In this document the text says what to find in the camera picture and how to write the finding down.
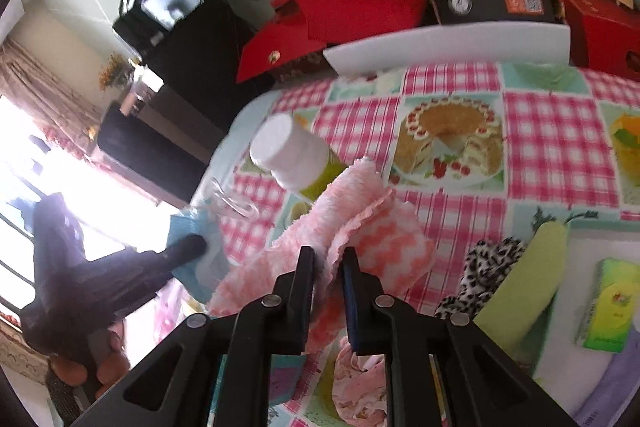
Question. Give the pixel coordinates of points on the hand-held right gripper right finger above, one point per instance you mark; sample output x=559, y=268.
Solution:
x=352, y=307

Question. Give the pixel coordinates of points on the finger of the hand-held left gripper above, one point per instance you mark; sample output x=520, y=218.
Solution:
x=180, y=257

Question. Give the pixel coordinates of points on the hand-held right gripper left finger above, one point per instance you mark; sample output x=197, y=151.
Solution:
x=302, y=307

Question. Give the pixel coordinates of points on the light blue tissue packet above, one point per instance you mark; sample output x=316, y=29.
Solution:
x=205, y=267

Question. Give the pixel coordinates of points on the pink fluffy towel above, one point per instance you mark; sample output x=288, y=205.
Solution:
x=380, y=237

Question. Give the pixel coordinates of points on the pink floral cloth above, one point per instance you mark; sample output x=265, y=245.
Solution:
x=360, y=387

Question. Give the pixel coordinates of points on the leopard print scrunchie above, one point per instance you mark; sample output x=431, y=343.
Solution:
x=480, y=277

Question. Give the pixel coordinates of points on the light green cloth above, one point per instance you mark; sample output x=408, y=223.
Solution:
x=525, y=287

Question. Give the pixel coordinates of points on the green tissue pack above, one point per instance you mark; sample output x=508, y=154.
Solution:
x=612, y=302

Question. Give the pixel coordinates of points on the person's left hand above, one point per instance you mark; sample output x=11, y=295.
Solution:
x=107, y=362

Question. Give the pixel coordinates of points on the teal plastic toy case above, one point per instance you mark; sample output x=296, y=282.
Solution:
x=287, y=377

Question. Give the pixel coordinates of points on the white pill bottle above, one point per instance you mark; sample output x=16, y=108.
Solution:
x=295, y=157

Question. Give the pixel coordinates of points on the black cabinet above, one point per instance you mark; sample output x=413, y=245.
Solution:
x=200, y=82

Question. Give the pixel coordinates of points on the yellow flowers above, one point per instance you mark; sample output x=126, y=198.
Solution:
x=115, y=72

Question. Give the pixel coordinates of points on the patterned curtain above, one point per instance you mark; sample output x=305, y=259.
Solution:
x=45, y=87

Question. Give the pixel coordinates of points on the pink checkered tablecloth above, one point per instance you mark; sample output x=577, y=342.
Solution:
x=550, y=132

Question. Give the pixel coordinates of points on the black box with gauge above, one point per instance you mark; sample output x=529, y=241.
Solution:
x=495, y=4

